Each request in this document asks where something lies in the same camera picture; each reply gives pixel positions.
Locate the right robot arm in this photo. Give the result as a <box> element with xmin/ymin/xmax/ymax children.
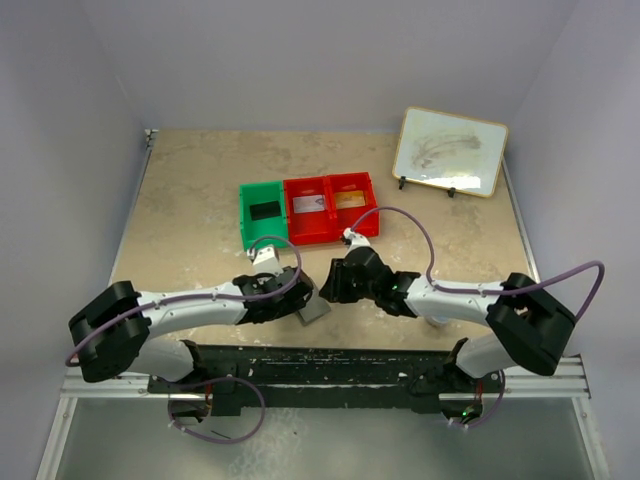
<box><xmin>320</xmin><ymin>247</ymin><xmax>577</xmax><ymax>391</ymax></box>

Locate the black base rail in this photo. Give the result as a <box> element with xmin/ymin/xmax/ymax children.
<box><xmin>148</xmin><ymin>345</ymin><xmax>503</xmax><ymax>416</ymax></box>

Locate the yellow framed whiteboard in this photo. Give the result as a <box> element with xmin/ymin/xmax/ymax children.
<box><xmin>392</xmin><ymin>106</ymin><xmax>509</xmax><ymax>198</ymax></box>

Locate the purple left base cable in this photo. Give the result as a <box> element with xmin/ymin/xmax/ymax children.
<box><xmin>166</xmin><ymin>375</ymin><xmax>268</xmax><ymax>444</ymax></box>

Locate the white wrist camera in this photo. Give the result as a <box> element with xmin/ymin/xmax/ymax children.
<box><xmin>247</xmin><ymin>244</ymin><xmax>283</xmax><ymax>276</ymax></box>
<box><xmin>341</xmin><ymin>228</ymin><xmax>371</xmax><ymax>251</ymax></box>

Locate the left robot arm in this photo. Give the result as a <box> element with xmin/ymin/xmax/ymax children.
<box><xmin>65</xmin><ymin>267</ymin><xmax>326</xmax><ymax>392</ymax></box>

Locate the black card in bin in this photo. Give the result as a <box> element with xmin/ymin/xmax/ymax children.
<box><xmin>249</xmin><ymin>200</ymin><xmax>281</xmax><ymax>221</ymax></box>

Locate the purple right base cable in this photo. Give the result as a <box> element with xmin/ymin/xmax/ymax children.
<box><xmin>447</xmin><ymin>369</ymin><xmax>507</xmax><ymax>431</ymax></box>

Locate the grey leather card holder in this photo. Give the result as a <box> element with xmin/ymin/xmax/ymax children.
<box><xmin>294</xmin><ymin>271</ymin><xmax>331</xmax><ymax>326</ymax></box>

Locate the small clear cup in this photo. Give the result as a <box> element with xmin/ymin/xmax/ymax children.
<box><xmin>426</xmin><ymin>316</ymin><xmax>452</xmax><ymax>328</ymax></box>

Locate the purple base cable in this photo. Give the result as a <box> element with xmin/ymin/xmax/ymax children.
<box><xmin>166</xmin><ymin>375</ymin><xmax>268</xmax><ymax>444</ymax></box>
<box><xmin>447</xmin><ymin>369</ymin><xmax>507</xmax><ymax>431</ymax></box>

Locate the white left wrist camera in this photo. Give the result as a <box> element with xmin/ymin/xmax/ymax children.
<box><xmin>247</xmin><ymin>244</ymin><xmax>283</xmax><ymax>276</ymax></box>

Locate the black whiteboard stand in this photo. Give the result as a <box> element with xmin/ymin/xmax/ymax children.
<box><xmin>398</xmin><ymin>176</ymin><xmax>458</xmax><ymax>198</ymax></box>

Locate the silver card in bin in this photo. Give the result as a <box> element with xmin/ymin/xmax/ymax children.
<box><xmin>292</xmin><ymin>194</ymin><xmax>326</xmax><ymax>214</ymax></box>

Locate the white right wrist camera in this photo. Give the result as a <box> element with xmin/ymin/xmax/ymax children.
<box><xmin>341</xmin><ymin>228</ymin><xmax>371</xmax><ymax>251</ymax></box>

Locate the gold card in bin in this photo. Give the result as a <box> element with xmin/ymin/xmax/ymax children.
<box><xmin>334</xmin><ymin>190</ymin><xmax>367</xmax><ymax>210</ymax></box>

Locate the green bin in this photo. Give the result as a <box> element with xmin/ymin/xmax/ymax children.
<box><xmin>239</xmin><ymin>181</ymin><xmax>289</xmax><ymax>250</ymax></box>

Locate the red bin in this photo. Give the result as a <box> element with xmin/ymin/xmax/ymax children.
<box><xmin>283</xmin><ymin>177</ymin><xmax>337</xmax><ymax>246</ymax></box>
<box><xmin>327</xmin><ymin>172</ymin><xmax>378</xmax><ymax>238</ymax></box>

